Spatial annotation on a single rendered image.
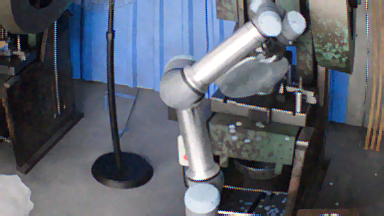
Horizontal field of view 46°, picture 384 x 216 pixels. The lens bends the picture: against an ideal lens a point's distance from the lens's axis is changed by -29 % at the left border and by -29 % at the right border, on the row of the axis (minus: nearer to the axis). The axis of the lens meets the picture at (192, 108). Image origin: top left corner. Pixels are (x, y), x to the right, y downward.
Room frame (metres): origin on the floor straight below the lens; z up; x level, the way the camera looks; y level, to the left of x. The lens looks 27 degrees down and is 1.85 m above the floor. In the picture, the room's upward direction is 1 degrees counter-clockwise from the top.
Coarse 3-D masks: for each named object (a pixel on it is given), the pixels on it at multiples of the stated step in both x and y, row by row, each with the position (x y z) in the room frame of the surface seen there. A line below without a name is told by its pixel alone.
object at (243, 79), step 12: (252, 60) 1.92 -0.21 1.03; (228, 72) 1.92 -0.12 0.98; (240, 72) 1.94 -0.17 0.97; (252, 72) 1.98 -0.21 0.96; (264, 72) 2.01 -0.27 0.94; (276, 72) 2.03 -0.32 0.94; (228, 84) 1.97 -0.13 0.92; (240, 84) 2.00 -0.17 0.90; (252, 84) 2.03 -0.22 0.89; (264, 84) 2.06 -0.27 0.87; (228, 96) 2.02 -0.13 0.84; (240, 96) 2.06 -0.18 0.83
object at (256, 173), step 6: (234, 162) 2.31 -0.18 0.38; (240, 162) 2.38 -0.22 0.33; (246, 162) 2.40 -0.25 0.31; (252, 162) 2.40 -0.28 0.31; (240, 168) 2.25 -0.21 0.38; (246, 168) 2.22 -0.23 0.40; (252, 168) 2.20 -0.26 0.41; (288, 168) 2.23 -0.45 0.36; (246, 174) 2.24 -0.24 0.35; (252, 174) 2.21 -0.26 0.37; (258, 174) 2.19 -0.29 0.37; (264, 174) 2.19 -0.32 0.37; (270, 174) 2.19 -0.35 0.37; (276, 174) 2.20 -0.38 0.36
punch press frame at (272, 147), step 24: (216, 0) 2.30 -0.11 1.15; (288, 0) 2.17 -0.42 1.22; (312, 48) 2.43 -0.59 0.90; (312, 72) 2.42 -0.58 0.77; (216, 120) 2.21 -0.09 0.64; (240, 120) 2.21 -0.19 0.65; (216, 144) 2.19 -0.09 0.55; (240, 144) 2.15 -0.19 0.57; (264, 144) 2.10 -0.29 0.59; (288, 144) 2.06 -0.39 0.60
